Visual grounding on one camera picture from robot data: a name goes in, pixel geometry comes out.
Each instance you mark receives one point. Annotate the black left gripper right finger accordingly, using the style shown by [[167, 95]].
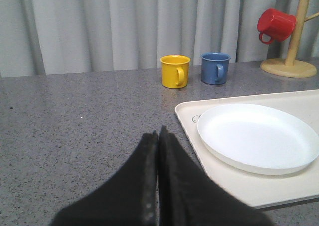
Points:
[[188, 197]]

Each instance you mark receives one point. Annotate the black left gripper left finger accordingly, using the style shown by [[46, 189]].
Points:
[[127, 198]]

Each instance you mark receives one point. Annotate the white round plate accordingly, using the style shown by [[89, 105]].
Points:
[[258, 139]]

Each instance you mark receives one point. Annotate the cream rabbit serving tray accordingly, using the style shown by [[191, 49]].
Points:
[[254, 189]]

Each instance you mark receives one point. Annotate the yellow enamel mug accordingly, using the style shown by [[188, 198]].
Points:
[[175, 71]]

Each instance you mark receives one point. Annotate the blue enamel mug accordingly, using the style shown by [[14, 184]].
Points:
[[214, 68]]

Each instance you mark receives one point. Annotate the wooden mug tree stand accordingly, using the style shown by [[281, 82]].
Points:
[[290, 67]]

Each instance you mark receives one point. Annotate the grey pleated curtain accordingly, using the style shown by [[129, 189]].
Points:
[[41, 37]]

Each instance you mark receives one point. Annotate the red enamel mug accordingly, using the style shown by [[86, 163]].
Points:
[[274, 25]]

